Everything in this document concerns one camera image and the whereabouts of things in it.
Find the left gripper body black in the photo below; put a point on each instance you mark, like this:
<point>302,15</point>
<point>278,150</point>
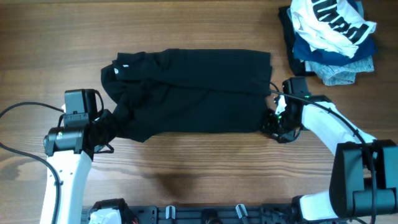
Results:
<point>107,126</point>

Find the black folded garment in pile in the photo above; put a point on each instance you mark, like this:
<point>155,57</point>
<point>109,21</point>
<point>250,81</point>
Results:
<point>297,67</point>

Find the navy blue folded garment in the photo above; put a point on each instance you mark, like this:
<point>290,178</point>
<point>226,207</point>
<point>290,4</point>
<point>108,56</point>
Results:
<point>302,50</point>

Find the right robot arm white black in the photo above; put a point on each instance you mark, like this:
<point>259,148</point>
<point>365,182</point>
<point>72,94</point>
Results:
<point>364,175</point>

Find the white t-shirt black lettering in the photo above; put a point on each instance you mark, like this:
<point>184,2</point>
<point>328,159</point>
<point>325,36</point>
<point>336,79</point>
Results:
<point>330,25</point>

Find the grey denim folded garment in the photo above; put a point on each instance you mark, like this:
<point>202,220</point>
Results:
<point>332,75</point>

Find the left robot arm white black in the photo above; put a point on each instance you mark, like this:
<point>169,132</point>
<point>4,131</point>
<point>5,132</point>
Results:
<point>70,151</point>

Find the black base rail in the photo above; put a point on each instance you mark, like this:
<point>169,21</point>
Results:
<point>118,211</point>

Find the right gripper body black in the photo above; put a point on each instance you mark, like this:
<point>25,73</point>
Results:
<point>278,125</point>

